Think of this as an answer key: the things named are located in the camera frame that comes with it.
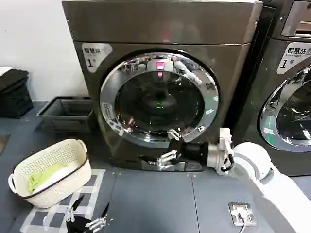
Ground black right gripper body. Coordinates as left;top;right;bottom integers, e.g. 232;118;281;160
169;139;209;168

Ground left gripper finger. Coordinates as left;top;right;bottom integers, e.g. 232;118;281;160
65;194;85;223
85;202;111;231

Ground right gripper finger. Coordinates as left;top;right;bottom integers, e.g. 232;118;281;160
138;150;181;167
167;128;183;142

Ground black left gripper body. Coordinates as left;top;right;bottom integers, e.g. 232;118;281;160
66;215;92;233

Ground grey white checkered mat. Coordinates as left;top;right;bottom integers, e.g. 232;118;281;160
20;168;106;233

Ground light green cloth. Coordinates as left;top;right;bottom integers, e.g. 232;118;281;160
26;163;71;195

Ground round glass dryer door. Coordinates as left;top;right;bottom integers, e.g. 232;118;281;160
99;48;219;149

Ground white perforated laundry basket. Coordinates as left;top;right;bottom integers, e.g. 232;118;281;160
8;138;92;209

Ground steel floor socket plate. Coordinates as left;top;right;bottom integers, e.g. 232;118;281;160
228;201;258;225

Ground grey plastic bin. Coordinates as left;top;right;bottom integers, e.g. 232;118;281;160
36;96;95;133

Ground round glass washer door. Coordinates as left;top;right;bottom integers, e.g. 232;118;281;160
259;64;311;152

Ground grey dryer marked one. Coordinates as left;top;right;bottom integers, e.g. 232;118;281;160
61;0;264;173

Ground black plastic crate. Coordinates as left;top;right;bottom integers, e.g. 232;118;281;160
0;81;34;119

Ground dark folded cloth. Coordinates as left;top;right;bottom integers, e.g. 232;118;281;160
0;69;30;92

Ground grey washer with drawer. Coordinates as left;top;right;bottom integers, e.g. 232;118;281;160
261;0;311;177

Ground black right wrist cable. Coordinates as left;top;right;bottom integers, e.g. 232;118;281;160
220;152;236;173

